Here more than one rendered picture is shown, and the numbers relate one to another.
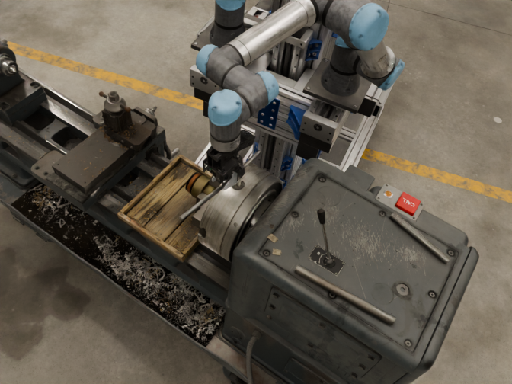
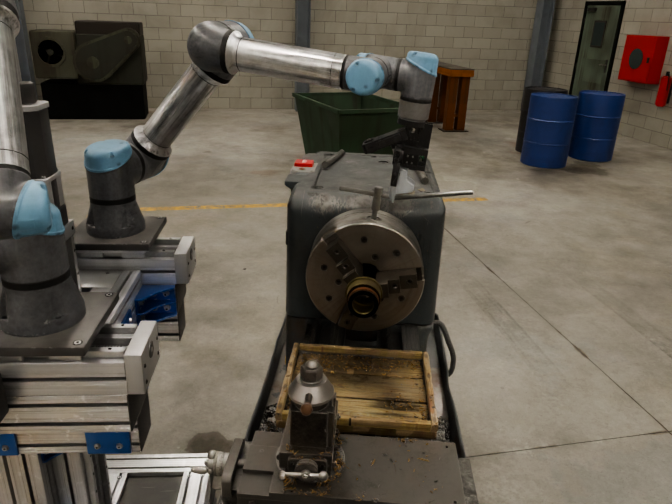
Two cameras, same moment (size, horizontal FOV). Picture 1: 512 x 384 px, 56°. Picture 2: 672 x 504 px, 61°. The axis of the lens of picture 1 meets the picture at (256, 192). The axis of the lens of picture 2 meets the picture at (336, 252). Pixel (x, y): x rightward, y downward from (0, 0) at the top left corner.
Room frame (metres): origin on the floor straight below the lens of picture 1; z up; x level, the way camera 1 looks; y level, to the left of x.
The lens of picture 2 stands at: (1.50, 1.33, 1.72)
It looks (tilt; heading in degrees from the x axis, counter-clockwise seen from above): 22 degrees down; 247
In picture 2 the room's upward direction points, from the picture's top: 2 degrees clockwise
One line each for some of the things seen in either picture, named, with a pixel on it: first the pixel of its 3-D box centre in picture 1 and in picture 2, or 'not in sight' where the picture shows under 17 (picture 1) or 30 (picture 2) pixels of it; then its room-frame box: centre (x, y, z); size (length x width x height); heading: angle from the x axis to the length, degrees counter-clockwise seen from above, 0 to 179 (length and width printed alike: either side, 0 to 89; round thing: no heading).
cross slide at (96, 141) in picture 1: (110, 145); (342, 474); (1.15, 0.59, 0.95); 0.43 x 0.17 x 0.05; 154
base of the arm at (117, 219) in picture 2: (342, 72); (114, 211); (1.48, -0.25, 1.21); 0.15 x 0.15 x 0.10
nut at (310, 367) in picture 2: (113, 94); (311, 369); (1.21, 0.56, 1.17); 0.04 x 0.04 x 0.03
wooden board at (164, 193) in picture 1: (180, 204); (358, 386); (0.98, 0.27, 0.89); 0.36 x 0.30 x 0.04; 154
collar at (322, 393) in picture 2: (114, 101); (311, 385); (1.21, 0.56, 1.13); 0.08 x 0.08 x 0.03
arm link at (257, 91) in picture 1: (250, 90); (376, 72); (0.87, 0.05, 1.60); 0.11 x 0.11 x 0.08; 53
